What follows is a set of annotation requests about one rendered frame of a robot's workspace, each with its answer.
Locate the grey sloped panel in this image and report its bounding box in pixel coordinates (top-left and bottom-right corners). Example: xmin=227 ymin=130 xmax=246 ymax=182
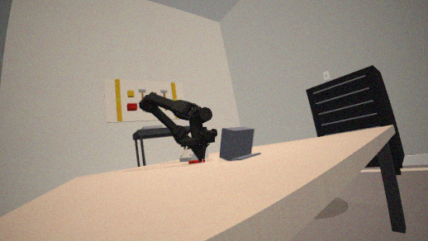
xmin=219 ymin=127 xmax=261 ymax=162

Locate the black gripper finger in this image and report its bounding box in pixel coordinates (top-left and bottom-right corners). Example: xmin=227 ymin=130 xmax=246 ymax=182
xmin=189 ymin=144 xmax=203 ymax=162
xmin=202 ymin=144 xmax=209 ymax=159

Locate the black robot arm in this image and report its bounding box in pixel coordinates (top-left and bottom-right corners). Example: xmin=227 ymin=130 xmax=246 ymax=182
xmin=139 ymin=92 xmax=217 ymax=144

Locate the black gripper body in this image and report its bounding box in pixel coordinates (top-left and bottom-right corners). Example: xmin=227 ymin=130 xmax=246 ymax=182
xmin=180 ymin=125 xmax=215 ymax=147

